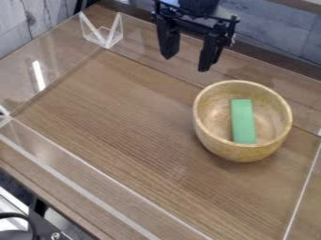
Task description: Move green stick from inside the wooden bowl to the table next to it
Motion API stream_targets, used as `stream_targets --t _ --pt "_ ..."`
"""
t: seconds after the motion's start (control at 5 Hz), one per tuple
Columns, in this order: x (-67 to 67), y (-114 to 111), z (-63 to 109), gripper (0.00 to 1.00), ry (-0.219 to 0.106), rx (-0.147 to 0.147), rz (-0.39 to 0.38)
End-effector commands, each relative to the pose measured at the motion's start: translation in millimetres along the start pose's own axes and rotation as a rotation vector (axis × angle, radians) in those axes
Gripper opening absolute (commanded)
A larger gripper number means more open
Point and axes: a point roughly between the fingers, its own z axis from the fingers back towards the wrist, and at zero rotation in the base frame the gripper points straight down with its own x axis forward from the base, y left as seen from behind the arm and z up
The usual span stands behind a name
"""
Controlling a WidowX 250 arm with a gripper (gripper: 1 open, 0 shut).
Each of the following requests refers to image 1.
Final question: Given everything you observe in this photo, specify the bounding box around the clear acrylic corner bracket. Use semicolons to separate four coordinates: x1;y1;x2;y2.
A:
79;12;123;49

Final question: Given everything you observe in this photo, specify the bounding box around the wooden bowl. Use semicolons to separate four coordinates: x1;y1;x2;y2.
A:
191;80;293;162

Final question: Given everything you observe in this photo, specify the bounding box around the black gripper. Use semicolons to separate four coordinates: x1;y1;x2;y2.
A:
151;0;241;72

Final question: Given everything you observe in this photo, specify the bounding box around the green rectangular stick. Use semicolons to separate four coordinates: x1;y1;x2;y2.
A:
230;99;257;144

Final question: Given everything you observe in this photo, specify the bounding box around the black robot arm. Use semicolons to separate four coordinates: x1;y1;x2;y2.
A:
151;0;241;72

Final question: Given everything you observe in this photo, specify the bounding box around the black table leg clamp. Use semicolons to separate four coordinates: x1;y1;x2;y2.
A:
29;197;72;240

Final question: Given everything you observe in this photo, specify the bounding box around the black cable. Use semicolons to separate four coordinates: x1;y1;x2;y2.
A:
0;211;32;240

